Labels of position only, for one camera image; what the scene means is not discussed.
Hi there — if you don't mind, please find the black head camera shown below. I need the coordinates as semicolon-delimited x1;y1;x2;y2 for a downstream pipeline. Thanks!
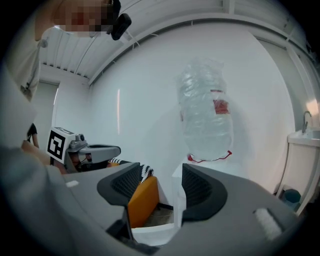
109;0;133;42

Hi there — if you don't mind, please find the black white striped blanket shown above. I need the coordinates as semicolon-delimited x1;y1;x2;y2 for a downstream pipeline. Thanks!
109;157;155;185

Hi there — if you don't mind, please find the white sink vanity unit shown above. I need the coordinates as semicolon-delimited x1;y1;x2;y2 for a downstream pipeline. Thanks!
274;126;320;216

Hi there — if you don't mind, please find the person's left forearm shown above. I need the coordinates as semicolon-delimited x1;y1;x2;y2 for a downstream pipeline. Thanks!
21;139;55;167

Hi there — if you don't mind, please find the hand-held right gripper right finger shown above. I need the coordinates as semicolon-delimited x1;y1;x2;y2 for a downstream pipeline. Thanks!
154;163;301;256

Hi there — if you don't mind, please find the orange sofa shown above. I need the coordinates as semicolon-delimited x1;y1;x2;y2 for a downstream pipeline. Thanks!
107;160;161;230

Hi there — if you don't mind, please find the silver faucet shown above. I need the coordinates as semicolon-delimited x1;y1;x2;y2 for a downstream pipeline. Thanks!
301;111;312;134

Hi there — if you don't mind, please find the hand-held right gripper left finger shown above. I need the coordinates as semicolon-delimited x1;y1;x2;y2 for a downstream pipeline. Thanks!
62;162;161;256

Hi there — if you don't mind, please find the clear large water bottle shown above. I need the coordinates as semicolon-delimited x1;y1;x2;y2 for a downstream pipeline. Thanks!
174;58;235;164

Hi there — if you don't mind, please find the person's beige shirt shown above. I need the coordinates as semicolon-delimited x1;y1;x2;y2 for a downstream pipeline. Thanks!
0;37;43;156

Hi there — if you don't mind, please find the person's head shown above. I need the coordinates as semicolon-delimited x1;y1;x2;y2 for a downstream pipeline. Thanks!
34;0;121;42

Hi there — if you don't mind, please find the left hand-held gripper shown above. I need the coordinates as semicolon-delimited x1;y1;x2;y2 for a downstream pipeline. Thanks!
47;126;122;174

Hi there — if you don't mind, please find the blue-grey waste bin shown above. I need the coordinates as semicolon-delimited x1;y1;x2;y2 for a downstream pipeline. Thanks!
282;189;301;212

